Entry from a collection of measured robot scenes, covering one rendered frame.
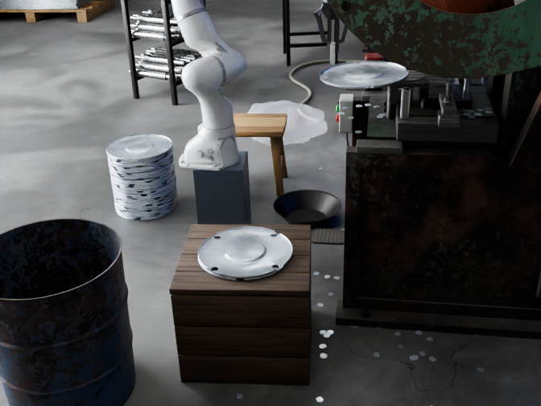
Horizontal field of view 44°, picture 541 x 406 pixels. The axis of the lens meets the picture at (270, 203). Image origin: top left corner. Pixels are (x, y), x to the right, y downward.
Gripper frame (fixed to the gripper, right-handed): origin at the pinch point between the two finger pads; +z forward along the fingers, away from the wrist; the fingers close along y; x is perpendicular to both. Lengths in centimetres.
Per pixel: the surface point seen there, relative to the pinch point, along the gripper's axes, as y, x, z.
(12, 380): 78, 91, 68
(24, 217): 141, -29, 87
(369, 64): -11.7, -12.8, 6.8
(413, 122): -26.5, 21.2, 14.6
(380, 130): -16.8, 14.2, 20.7
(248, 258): 20, 50, 49
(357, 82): -8.6, 7.9, 7.0
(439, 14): -29, 46, -23
